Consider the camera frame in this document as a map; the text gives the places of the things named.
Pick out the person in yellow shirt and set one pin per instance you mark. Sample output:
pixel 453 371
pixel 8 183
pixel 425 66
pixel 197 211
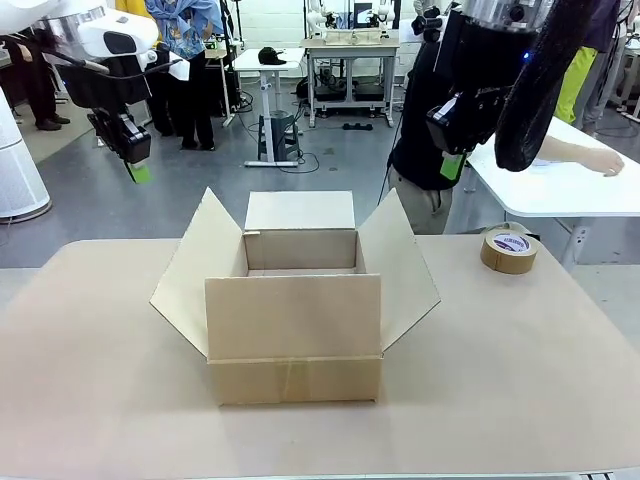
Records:
pixel 135 10

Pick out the white perforated air purifier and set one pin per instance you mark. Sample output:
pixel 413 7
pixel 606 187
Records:
pixel 20 170

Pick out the person's left forearm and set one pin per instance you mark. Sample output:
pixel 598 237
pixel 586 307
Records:
pixel 565 150

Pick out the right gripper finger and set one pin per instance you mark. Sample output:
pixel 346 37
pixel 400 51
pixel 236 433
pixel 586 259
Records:
pixel 450 135
pixel 485 115

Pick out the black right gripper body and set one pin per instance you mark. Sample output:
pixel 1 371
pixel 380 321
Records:
pixel 480 55

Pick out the person in grey pants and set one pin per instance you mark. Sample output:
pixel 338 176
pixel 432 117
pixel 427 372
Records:
pixel 605 75

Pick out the person in neon yellow pants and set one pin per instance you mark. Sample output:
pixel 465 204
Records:
pixel 575 85

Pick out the person's left hand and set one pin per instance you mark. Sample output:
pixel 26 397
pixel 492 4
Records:
pixel 609 162

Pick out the bystander in dark clothes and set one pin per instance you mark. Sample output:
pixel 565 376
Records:
pixel 40 90

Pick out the person in blue patterned shirt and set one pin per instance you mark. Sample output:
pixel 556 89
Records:
pixel 192 75

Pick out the beige box on workbench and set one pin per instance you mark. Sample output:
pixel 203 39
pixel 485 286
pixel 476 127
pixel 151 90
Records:
pixel 352 36

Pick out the brown packing tape roll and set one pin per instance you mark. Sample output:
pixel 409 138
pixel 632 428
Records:
pixel 509 252

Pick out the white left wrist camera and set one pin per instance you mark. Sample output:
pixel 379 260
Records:
pixel 172 65

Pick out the metal frame workbench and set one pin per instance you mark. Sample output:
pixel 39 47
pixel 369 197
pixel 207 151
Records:
pixel 350 75

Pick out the brown cardboard box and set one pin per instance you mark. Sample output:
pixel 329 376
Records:
pixel 295 320

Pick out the white standing desk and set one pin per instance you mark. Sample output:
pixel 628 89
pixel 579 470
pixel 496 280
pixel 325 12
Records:
pixel 267 100

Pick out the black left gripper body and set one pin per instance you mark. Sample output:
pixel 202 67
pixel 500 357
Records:
pixel 105 82

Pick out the grey step stool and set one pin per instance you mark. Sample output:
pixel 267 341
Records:
pixel 280 135

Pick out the dark monitor screen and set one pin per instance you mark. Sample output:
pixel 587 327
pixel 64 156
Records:
pixel 362 15

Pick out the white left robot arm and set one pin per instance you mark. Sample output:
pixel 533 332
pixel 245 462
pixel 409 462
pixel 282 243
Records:
pixel 115 35

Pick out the black cap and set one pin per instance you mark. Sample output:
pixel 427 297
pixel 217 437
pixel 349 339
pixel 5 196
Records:
pixel 272 56

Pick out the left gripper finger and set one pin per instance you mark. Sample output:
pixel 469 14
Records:
pixel 107 132
pixel 137 145

